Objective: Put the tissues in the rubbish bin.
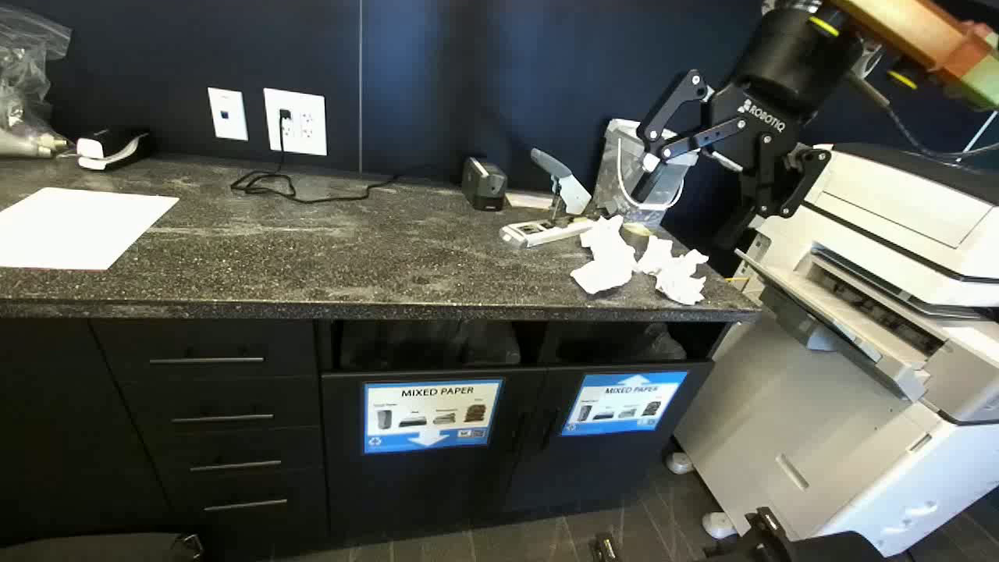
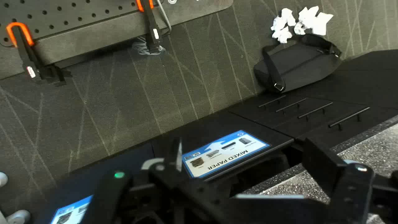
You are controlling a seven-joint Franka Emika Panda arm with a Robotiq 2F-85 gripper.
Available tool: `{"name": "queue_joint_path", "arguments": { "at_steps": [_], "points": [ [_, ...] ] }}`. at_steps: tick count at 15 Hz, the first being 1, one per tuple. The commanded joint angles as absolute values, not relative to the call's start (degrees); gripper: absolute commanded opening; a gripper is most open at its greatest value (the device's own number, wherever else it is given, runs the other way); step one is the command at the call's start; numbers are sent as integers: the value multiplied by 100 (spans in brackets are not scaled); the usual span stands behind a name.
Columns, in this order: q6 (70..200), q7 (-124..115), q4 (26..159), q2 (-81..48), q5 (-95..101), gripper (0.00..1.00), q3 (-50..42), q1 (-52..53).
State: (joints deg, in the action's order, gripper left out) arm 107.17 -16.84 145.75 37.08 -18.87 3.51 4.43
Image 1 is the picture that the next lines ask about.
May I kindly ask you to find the black and white desk device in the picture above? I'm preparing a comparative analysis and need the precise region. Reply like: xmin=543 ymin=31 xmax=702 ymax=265
xmin=73 ymin=124 xmax=152 ymax=176

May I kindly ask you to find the white tissue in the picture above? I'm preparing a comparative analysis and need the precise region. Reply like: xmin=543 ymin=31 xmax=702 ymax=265
xmin=634 ymin=236 xmax=692 ymax=274
xmin=569 ymin=250 xmax=638 ymax=296
xmin=578 ymin=214 xmax=631 ymax=262
xmin=652 ymin=260 xmax=712 ymax=311

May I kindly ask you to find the plain black cabinet door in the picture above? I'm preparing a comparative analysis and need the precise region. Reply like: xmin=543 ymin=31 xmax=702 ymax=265
xmin=0 ymin=315 xmax=175 ymax=544

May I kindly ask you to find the small olive ball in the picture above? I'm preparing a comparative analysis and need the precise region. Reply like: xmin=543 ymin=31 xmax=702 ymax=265
xmin=618 ymin=220 xmax=652 ymax=253

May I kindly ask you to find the amber wrist camera box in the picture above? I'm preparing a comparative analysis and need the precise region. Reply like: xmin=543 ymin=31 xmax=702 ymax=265
xmin=830 ymin=0 xmax=999 ymax=112

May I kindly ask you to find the black rubbish bin liner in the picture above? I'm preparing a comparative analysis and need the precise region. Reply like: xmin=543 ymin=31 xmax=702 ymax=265
xmin=337 ymin=322 xmax=525 ymax=371
xmin=533 ymin=322 xmax=690 ymax=370

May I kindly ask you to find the black pencil sharpener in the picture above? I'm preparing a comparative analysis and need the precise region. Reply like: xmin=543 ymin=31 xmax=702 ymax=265
xmin=459 ymin=152 xmax=512 ymax=216

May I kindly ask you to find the white light switch plate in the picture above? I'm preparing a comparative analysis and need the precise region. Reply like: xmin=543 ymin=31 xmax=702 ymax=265
xmin=202 ymin=86 xmax=253 ymax=143

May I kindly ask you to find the black power cable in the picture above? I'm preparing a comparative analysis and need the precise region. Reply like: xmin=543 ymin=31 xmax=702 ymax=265
xmin=227 ymin=106 xmax=404 ymax=206

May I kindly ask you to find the silver drawer handle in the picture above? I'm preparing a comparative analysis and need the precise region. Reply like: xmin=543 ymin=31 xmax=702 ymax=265
xmin=146 ymin=353 xmax=270 ymax=370
xmin=187 ymin=455 xmax=287 ymax=474
xmin=168 ymin=410 xmax=278 ymax=427
xmin=199 ymin=497 xmax=292 ymax=516

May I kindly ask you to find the black rounded seat edge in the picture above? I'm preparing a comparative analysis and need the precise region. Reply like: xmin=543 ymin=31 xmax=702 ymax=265
xmin=0 ymin=531 xmax=205 ymax=562

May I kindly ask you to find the large white printer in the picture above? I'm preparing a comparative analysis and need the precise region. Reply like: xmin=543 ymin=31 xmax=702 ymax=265
xmin=674 ymin=143 xmax=999 ymax=559

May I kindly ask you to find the clear plastic bag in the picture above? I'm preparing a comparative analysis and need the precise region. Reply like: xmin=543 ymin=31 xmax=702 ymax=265
xmin=0 ymin=3 xmax=74 ymax=162

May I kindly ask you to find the black drawer front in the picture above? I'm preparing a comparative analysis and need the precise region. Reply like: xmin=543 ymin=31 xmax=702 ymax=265
xmin=152 ymin=477 xmax=332 ymax=550
xmin=89 ymin=320 xmax=323 ymax=391
xmin=135 ymin=434 xmax=325 ymax=492
xmin=112 ymin=378 xmax=325 ymax=446

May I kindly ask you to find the white power outlet plate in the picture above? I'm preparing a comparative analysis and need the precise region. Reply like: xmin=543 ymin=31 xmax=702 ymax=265
xmin=260 ymin=86 xmax=332 ymax=159

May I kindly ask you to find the black bin door down-arrow label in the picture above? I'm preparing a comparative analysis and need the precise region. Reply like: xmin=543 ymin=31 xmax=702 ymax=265
xmin=317 ymin=366 xmax=538 ymax=534

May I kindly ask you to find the blue label with down arrow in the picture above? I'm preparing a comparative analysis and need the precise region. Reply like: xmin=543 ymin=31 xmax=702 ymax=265
xmin=359 ymin=378 xmax=506 ymax=461

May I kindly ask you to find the blue label with up arrow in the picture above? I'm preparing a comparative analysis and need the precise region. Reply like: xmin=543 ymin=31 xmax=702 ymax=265
xmin=558 ymin=370 xmax=690 ymax=442

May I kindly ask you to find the clear plastic bucket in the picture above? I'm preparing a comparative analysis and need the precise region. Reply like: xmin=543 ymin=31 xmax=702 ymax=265
xmin=590 ymin=117 xmax=672 ymax=229

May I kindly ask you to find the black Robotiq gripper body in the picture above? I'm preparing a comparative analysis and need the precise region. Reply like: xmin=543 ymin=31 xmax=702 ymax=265
xmin=714 ymin=11 xmax=867 ymax=178

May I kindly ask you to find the black tripod head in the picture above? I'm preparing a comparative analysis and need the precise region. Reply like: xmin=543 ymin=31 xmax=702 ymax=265
xmin=727 ymin=507 xmax=887 ymax=562

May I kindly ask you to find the white paper sheet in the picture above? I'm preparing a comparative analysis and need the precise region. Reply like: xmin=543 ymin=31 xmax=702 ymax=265
xmin=0 ymin=185 xmax=180 ymax=274

